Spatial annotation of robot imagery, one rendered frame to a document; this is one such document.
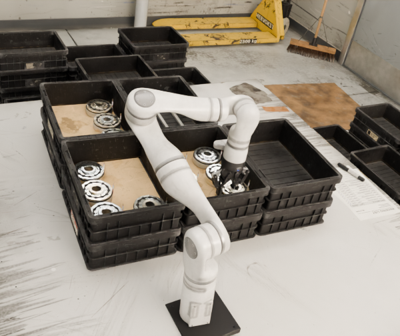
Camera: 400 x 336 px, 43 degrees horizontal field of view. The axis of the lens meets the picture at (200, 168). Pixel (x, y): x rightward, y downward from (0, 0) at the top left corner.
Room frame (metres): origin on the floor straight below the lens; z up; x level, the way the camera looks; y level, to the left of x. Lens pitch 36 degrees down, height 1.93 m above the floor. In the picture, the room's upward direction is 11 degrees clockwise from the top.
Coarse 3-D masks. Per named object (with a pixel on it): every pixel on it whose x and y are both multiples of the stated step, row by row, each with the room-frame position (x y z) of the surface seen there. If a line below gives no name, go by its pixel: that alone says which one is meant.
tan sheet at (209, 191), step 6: (192, 156) 1.58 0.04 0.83; (192, 162) 1.54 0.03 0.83; (192, 168) 1.51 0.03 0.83; (198, 168) 1.51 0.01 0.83; (204, 174) 1.49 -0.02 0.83; (198, 180) 1.44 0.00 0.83; (204, 180) 1.45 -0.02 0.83; (204, 186) 1.42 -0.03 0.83; (210, 186) 1.42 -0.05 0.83; (204, 192) 1.38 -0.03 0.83; (210, 192) 1.39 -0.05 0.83
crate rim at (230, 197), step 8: (184, 128) 1.61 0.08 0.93; (192, 128) 1.62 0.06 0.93; (200, 128) 1.63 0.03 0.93; (208, 128) 1.64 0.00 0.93; (248, 160) 1.48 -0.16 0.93; (256, 176) 1.40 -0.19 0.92; (264, 184) 1.36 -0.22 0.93; (240, 192) 1.29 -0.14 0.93; (248, 192) 1.30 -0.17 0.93; (256, 192) 1.31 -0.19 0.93; (264, 192) 1.33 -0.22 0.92; (208, 200) 1.22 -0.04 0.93; (216, 200) 1.24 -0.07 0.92; (224, 200) 1.25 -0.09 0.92; (232, 200) 1.27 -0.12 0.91
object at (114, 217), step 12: (72, 168) 1.25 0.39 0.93; (84, 192) 1.15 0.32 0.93; (84, 204) 1.10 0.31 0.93; (168, 204) 1.17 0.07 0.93; (180, 204) 1.18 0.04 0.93; (96, 216) 1.06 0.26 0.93; (108, 216) 1.07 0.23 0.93; (120, 216) 1.08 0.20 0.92; (132, 216) 1.10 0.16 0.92; (144, 216) 1.12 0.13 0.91
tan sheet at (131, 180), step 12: (108, 168) 1.41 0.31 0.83; (120, 168) 1.42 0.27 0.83; (132, 168) 1.44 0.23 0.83; (108, 180) 1.35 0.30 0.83; (120, 180) 1.36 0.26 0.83; (132, 180) 1.37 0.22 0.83; (144, 180) 1.38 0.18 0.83; (120, 192) 1.30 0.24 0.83; (132, 192) 1.31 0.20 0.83; (144, 192) 1.32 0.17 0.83; (156, 192) 1.33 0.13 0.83; (120, 204) 1.24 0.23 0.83; (132, 204) 1.25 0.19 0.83
